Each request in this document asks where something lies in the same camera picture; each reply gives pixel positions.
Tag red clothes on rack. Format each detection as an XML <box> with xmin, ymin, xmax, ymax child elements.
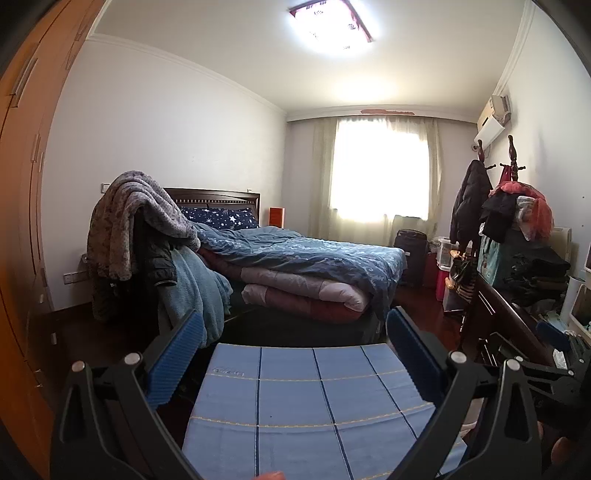
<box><xmin>489</xmin><ymin>181</ymin><xmax>554</xmax><ymax>241</ymax></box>

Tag dark wooden headboard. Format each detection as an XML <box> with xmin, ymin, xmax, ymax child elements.
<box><xmin>165</xmin><ymin>188</ymin><xmax>260</xmax><ymax>225</ymax></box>

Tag teal printed bag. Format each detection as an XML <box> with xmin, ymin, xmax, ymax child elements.
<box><xmin>478</xmin><ymin>236</ymin><xmax>503</xmax><ymax>286</ymax></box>

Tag orange bedside box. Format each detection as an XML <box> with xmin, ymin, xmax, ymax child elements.
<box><xmin>269</xmin><ymin>207</ymin><xmax>286</xmax><ymax>228</ymax></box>

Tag white air conditioner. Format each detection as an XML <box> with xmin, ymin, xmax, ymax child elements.
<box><xmin>474</xmin><ymin>95</ymin><xmax>511</xmax><ymax>149</ymax></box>

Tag orange wooden wardrobe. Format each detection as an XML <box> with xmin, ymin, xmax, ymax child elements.
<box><xmin>1</xmin><ymin>1</ymin><xmax>104</xmax><ymax>479</ymax></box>

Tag grey knitted blanket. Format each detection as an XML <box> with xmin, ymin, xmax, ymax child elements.
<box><xmin>87</xmin><ymin>171</ymin><xmax>200</xmax><ymax>286</ymax></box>

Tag black suitcase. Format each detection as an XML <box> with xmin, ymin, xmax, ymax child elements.
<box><xmin>394</xmin><ymin>229</ymin><xmax>428</xmax><ymax>287</ymax></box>

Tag blue table cloth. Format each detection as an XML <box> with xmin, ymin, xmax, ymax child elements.
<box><xmin>181</xmin><ymin>343</ymin><xmax>468</xmax><ymax>480</ymax></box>

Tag folded pink red quilt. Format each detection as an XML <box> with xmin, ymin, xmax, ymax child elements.
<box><xmin>198</xmin><ymin>247</ymin><xmax>370</xmax><ymax>324</ymax></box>

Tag sheer window curtain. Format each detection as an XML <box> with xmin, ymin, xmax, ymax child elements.
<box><xmin>308</xmin><ymin>116</ymin><xmax>443</xmax><ymax>246</ymax></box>

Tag ceiling lamp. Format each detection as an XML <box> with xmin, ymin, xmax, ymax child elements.
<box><xmin>287</xmin><ymin>0</ymin><xmax>374</xmax><ymax>50</ymax></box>

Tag black coat on rack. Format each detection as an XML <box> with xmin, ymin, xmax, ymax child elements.
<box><xmin>450</xmin><ymin>160</ymin><xmax>492</xmax><ymax>246</ymax></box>

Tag white shelf unit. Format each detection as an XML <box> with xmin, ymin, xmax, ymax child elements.
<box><xmin>560</xmin><ymin>252</ymin><xmax>591</xmax><ymax>343</ymax></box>

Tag pile of dark clothes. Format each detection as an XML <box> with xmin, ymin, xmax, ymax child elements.
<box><xmin>504</xmin><ymin>247</ymin><xmax>570</xmax><ymax>307</ymax></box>

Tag light blue fleece blanket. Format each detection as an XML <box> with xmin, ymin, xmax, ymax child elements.
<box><xmin>160</xmin><ymin>246</ymin><xmax>233</xmax><ymax>348</ymax></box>

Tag bed with dark sheet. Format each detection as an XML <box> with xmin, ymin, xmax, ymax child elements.
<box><xmin>219</xmin><ymin>305</ymin><xmax>384</xmax><ymax>348</ymax></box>

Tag dark wooden cabinet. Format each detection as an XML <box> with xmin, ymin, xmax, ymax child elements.
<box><xmin>460</xmin><ymin>273</ymin><xmax>556</xmax><ymax>367</ymax></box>

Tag blue duvet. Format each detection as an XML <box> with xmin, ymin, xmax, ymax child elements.
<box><xmin>193</xmin><ymin>222</ymin><xmax>407</xmax><ymax>320</ymax></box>

